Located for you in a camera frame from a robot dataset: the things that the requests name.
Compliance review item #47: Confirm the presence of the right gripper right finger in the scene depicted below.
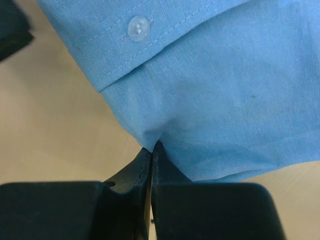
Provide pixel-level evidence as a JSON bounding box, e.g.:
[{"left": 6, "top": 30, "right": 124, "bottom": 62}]
[{"left": 151, "top": 142, "right": 286, "bottom": 240}]

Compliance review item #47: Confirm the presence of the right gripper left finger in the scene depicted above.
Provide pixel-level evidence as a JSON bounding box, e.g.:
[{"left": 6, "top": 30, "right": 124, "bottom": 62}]
[{"left": 0, "top": 149, "right": 152, "bottom": 240}]

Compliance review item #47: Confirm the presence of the light blue long sleeve shirt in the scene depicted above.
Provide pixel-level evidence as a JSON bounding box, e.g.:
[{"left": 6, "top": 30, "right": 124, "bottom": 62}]
[{"left": 38, "top": 0, "right": 320, "bottom": 182}]

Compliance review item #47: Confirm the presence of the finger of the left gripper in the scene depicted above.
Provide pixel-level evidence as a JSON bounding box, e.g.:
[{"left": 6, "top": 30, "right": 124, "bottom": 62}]
[{"left": 0, "top": 0, "right": 34, "bottom": 61}]

